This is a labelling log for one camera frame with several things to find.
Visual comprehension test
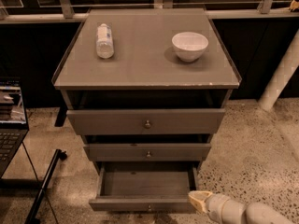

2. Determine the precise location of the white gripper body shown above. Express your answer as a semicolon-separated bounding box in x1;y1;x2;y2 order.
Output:
206;194;247;224

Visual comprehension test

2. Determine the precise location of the grey middle drawer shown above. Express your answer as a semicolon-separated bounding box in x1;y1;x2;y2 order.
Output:
84;143;211;161

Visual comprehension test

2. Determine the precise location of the grey top drawer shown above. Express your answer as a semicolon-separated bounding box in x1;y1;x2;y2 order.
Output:
67;108;225;135

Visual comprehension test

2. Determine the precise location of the white ceramic bowl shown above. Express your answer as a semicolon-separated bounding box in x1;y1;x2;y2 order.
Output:
172;32;209;62

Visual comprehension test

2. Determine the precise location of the clear plastic water bottle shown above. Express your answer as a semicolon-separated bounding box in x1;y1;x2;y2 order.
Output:
96;23;114;59

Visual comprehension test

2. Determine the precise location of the metal window rail frame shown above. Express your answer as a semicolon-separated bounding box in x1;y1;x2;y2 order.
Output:
0;0;299;23

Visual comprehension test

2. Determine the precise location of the grey drawer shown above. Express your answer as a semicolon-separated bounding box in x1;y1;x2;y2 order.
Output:
89;161;199;213
84;143;211;161
67;108;225;135

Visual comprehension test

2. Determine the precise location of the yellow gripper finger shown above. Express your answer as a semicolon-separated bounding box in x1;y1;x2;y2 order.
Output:
188;190;212;213

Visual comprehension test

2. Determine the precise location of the grey bottom drawer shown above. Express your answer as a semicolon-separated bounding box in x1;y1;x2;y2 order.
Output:
89;161;199;213

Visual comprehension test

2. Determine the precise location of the black laptop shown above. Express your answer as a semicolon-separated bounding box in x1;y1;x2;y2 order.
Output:
0;77;29;177

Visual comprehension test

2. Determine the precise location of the white diagonal pipe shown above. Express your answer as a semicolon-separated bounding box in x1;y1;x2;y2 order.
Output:
258;30;299;111

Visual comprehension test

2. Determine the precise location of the grey drawer cabinet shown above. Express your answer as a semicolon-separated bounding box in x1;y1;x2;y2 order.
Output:
50;7;243;173

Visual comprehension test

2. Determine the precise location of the black stand bar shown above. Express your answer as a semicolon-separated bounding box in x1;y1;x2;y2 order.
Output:
24;149;67;224

